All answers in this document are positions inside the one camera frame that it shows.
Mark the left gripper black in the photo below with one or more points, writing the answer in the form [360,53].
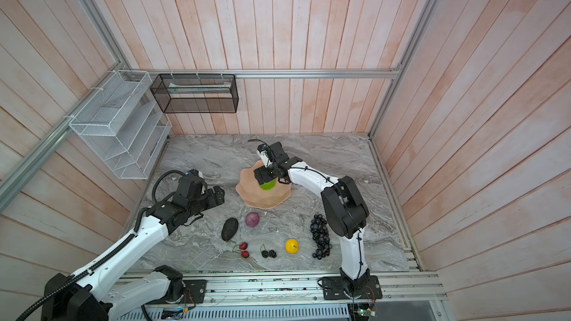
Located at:
[212,201]

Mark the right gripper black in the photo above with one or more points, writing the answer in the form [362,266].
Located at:
[264,170]

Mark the green bumpy fake fruit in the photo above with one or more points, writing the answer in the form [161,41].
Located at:
[268,185]

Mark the dark fake avocado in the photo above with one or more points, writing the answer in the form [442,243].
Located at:
[229,229]

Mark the purple fake fruit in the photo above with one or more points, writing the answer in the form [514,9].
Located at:
[252,219]

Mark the red fake cherry pair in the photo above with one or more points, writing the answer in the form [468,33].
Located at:
[242,249]

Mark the black fake grape bunch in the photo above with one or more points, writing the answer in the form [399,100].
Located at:
[321,237]

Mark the yellow fake lemon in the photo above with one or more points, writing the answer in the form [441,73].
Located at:
[292,246]

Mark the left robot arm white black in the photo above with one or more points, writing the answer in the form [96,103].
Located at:
[89,293]

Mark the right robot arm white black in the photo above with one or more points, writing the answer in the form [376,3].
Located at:
[344,206]

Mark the pink wavy fruit bowl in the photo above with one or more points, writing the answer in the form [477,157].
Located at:
[254,196]

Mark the black fake cherry pair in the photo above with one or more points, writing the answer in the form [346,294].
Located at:
[267,253]

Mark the black mesh basket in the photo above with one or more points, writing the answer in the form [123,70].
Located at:
[196,93]

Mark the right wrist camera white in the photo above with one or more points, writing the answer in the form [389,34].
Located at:
[263,153]

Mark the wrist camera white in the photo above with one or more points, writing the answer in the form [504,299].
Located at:
[195,172]
[263,153]

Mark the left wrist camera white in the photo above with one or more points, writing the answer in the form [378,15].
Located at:
[195,172]

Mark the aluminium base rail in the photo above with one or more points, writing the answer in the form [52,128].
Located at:
[297,287]

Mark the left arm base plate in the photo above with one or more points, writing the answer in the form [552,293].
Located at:
[187,291]

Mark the white wire mesh shelf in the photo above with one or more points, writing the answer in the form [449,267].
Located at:
[124,129]

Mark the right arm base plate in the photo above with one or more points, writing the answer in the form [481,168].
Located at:
[341,288]

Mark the horizontal aluminium wall rail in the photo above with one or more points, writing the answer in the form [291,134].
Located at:
[360,73]

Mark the left aluminium frame rail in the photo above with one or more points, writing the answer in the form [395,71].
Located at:
[32,163]

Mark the aluminium frame rail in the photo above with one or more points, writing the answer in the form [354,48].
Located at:
[32,163]
[421,25]

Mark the right aluminium frame rail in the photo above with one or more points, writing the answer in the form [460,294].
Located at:
[421,25]

